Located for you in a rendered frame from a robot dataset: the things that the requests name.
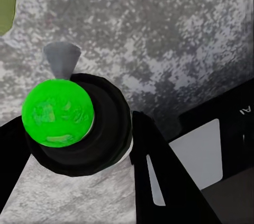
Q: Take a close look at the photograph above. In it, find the insectifuge atomizer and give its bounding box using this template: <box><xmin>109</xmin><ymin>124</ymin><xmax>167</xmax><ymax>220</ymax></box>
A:
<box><xmin>22</xmin><ymin>42</ymin><xmax>133</xmax><ymax>177</ymax></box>

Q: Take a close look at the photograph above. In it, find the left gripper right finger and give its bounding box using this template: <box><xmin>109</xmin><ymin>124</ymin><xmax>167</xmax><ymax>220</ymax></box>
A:
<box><xmin>132</xmin><ymin>111</ymin><xmax>222</xmax><ymax>224</ymax></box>

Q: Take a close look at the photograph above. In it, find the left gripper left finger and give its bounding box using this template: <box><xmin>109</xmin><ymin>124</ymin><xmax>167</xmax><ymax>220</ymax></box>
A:
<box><xmin>0</xmin><ymin>116</ymin><xmax>32</xmax><ymax>214</ymax></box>

